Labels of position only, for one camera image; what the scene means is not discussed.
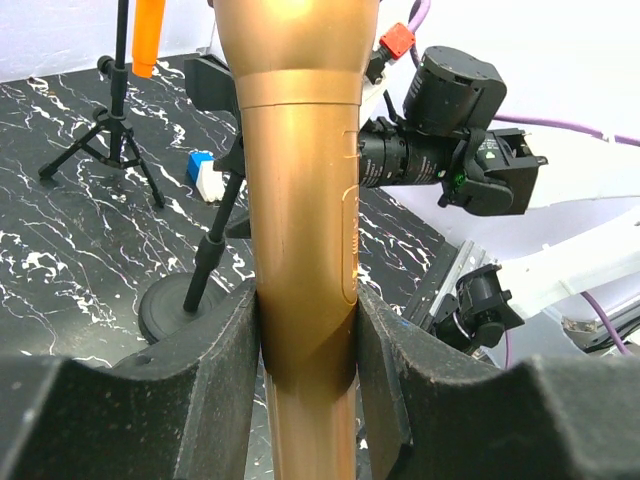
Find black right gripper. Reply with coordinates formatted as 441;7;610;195
213;135;246;178

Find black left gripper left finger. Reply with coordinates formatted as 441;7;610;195
1;280;260;479

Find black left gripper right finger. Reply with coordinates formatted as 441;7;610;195
357;286;639;479

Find black round-base clamp stand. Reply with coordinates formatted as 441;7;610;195
138;54;245;344

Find gold toy microphone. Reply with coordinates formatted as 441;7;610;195
214;1;379;479

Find black tripod shock-mount stand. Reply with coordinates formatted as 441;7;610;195
38;0;165;208

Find orange toy microphone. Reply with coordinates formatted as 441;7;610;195
132;0;166;78

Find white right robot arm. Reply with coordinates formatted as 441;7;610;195
209;46;547;376

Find blue and white block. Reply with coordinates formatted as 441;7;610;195
187;151;225;203

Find aluminium frame rail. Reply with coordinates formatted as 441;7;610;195
402;240;496;330

